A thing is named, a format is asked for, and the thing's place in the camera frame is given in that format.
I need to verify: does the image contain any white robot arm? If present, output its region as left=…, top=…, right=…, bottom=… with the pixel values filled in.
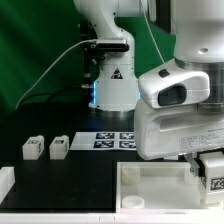
left=73, top=0, right=224, bottom=178

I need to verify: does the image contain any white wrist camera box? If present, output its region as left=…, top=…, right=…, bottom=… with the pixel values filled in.
left=138, top=60, right=210, bottom=109

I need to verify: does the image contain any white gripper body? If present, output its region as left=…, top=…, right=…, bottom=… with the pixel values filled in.
left=134, top=99, right=224, bottom=160

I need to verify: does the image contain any white left obstacle block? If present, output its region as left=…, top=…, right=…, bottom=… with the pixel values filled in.
left=0, top=167, right=15, bottom=204

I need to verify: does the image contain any white cable right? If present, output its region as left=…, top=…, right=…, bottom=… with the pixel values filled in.
left=139, top=0, right=167, bottom=65

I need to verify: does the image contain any white sheet with markers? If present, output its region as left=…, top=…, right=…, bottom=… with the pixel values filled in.
left=70, top=132, right=136, bottom=151

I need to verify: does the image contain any white square tabletop tray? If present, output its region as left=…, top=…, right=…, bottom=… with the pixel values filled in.
left=116, top=162, right=224, bottom=214

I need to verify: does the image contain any white cable left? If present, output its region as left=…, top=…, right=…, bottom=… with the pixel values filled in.
left=14, top=39, right=98, bottom=109

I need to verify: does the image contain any white cable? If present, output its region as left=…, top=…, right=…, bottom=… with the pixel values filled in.
left=139, top=0, right=167, bottom=65
left=14, top=39, right=98, bottom=109

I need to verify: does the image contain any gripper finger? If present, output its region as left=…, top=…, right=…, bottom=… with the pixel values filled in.
left=185, top=153, right=200, bottom=177

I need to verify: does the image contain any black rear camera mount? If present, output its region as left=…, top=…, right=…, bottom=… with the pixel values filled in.
left=79, top=20, right=130, bottom=102

